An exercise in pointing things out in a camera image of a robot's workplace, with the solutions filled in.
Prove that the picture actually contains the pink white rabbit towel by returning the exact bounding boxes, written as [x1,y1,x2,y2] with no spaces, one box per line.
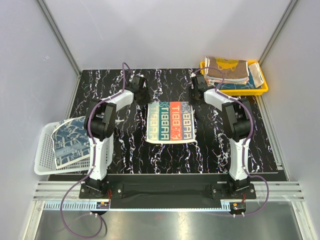
[204,76,249,85]

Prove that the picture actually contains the white plastic laundry basket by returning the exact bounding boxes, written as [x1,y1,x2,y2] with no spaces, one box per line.
[33,121,114,176]

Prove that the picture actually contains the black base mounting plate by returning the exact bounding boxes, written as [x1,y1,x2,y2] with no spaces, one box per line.
[79,173,257,200]

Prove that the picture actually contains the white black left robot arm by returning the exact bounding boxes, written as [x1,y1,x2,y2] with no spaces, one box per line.
[84,75,151,198]

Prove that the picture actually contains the orange connector box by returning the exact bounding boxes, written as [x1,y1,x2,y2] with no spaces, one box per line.
[96,201,110,210]
[230,202,247,214]

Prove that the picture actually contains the left orange connector box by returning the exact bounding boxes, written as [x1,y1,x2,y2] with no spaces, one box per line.
[96,201,110,210]

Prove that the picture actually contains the aluminium frame rail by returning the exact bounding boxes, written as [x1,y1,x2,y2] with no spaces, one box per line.
[33,181,304,202]

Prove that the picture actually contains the blue white patterned towel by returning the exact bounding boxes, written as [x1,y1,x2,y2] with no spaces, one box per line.
[50,116,90,171]

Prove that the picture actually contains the right orange connector box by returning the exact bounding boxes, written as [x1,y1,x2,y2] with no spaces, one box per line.
[230,202,247,214]

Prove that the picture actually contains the yellow plastic tray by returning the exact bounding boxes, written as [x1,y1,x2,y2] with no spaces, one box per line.
[199,59,269,97]

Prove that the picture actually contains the striped rabbit text towel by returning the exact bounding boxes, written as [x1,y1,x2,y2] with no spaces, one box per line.
[146,101,196,144]

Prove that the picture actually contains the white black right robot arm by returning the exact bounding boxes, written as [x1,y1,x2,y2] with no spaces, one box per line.
[188,73,254,199]

